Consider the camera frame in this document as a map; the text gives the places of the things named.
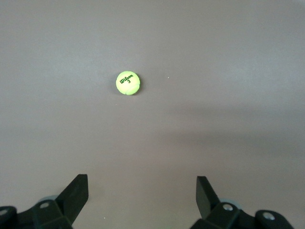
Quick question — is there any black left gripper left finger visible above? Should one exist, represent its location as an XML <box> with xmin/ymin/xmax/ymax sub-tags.
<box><xmin>0</xmin><ymin>174</ymin><xmax>89</xmax><ymax>229</ymax></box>

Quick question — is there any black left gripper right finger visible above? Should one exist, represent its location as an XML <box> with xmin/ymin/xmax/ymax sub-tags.
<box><xmin>190</xmin><ymin>176</ymin><xmax>294</xmax><ymax>229</ymax></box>

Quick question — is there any yellow Wilson 3 tennis ball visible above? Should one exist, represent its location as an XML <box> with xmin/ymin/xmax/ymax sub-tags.
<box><xmin>115</xmin><ymin>70</ymin><xmax>141</xmax><ymax>96</ymax></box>

